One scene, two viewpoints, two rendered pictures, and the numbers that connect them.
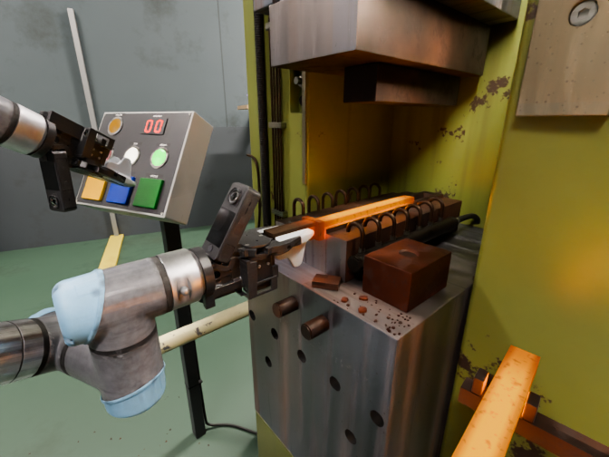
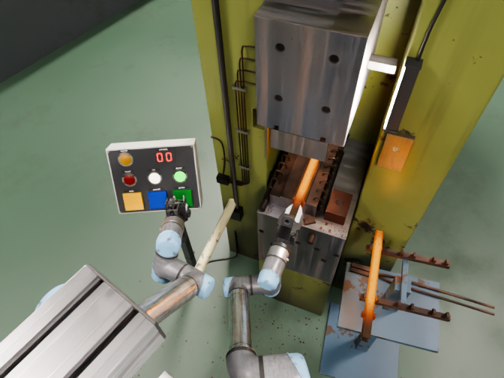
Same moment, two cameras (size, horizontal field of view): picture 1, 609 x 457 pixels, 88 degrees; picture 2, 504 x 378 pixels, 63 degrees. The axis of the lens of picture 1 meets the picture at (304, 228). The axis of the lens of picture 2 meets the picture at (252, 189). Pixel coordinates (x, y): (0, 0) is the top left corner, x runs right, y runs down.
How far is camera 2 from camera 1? 132 cm
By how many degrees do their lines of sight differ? 40
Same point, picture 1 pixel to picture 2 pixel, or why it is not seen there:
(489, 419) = (375, 258)
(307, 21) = (298, 144)
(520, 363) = (379, 236)
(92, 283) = (274, 274)
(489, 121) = not seen: hidden behind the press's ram
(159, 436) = not seen: hidden behind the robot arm
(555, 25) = (388, 149)
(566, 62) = (391, 158)
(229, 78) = not seen: outside the picture
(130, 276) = (277, 266)
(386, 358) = (341, 243)
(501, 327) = (369, 210)
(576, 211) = (392, 186)
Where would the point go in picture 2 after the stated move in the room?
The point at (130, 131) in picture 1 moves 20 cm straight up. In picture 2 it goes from (143, 161) to (129, 124)
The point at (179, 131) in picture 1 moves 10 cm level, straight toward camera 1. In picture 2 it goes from (188, 157) to (206, 171)
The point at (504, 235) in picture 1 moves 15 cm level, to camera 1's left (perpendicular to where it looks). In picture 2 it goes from (370, 188) to (340, 203)
